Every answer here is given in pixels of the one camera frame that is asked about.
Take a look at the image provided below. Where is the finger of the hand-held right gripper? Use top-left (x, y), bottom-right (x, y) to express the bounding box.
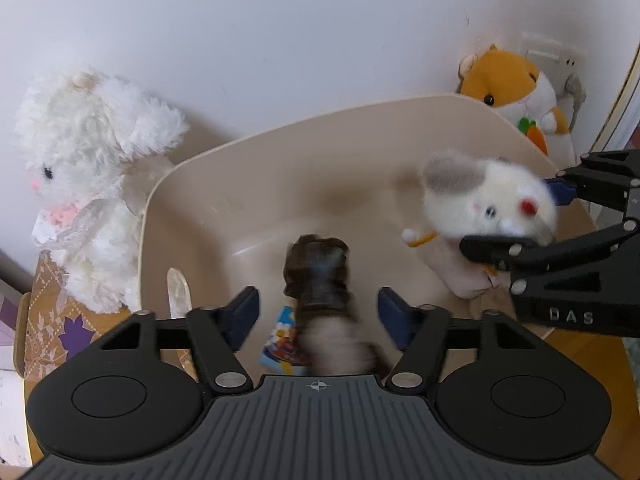
top-left (459, 217), bottom-right (640, 274)
top-left (542, 149), bottom-right (640, 217)

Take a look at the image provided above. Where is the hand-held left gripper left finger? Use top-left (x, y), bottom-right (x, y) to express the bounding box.
top-left (85, 287), bottom-right (261, 395)

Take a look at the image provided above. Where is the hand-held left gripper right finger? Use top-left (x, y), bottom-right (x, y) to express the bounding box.
top-left (379, 287), bottom-right (551, 395)

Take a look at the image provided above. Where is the white grey-eared plush toy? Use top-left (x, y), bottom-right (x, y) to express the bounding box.
top-left (400, 149), bottom-right (559, 301)

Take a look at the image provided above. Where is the dark brown plush toy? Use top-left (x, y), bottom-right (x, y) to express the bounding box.
top-left (281, 233), bottom-right (383, 377)

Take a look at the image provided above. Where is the beige plastic storage bin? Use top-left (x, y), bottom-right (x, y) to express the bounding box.
top-left (137, 92), bottom-right (601, 378)

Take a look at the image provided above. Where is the colourful printed packet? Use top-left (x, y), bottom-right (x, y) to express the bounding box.
top-left (257, 305), bottom-right (312, 377)

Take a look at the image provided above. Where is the clear plastic wrapper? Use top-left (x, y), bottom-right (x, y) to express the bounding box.
top-left (167, 267), bottom-right (194, 322)

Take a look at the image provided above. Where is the orange hamster plush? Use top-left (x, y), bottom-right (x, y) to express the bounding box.
top-left (457, 43), bottom-right (574, 159)

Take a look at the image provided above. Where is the white fluffy bunny plush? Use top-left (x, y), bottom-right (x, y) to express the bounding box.
top-left (14, 67), bottom-right (191, 315)

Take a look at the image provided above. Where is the grey plug with cable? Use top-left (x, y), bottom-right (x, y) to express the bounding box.
top-left (554, 66), bottom-right (589, 132)

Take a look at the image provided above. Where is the cream door frame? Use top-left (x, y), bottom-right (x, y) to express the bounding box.
top-left (597, 42), bottom-right (640, 153)

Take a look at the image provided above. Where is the white wall socket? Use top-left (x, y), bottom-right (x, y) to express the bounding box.
top-left (520, 32), bottom-right (589, 95)

